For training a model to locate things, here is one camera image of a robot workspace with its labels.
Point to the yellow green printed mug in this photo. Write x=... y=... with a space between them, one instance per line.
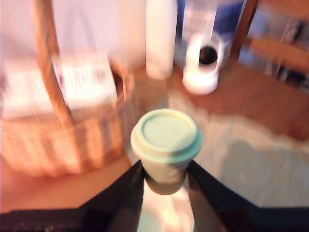
x=169 y=213

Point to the pale green coffee capsule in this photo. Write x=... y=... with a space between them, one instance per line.
x=166 y=137

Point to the small white round camera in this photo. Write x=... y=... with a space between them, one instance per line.
x=200 y=77

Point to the wooden chair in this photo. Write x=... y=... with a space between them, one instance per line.
x=277 y=50

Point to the white metal bottle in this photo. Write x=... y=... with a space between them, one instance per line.
x=160 y=38

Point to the white printed box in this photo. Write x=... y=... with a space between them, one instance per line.
x=84 y=79
x=24 y=94

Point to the pale green table cloth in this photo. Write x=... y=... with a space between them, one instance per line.
x=253 y=174

